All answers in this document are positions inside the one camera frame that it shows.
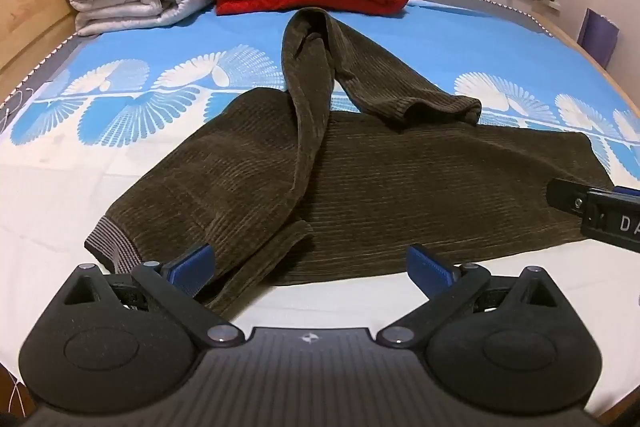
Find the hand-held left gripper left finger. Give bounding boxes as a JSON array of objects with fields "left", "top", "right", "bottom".
[{"left": 62, "top": 243, "right": 246, "bottom": 349}]

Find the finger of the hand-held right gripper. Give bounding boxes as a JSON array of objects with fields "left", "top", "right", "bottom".
[{"left": 546, "top": 177, "right": 592, "bottom": 214}]

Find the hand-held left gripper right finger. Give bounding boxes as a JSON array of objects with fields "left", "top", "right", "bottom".
[{"left": 375, "top": 244, "right": 562, "bottom": 351}]

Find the blue white printed bed sheet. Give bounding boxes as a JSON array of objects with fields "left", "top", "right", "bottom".
[{"left": 0, "top": 0, "right": 640, "bottom": 418}]

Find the purple paper bag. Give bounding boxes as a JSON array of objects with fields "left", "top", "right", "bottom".
[{"left": 577, "top": 8, "right": 621, "bottom": 69}]

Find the white patterned folded quilt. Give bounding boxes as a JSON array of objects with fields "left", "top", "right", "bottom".
[{"left": 69, "top": 0, "right": 216, "bottom": 38}]

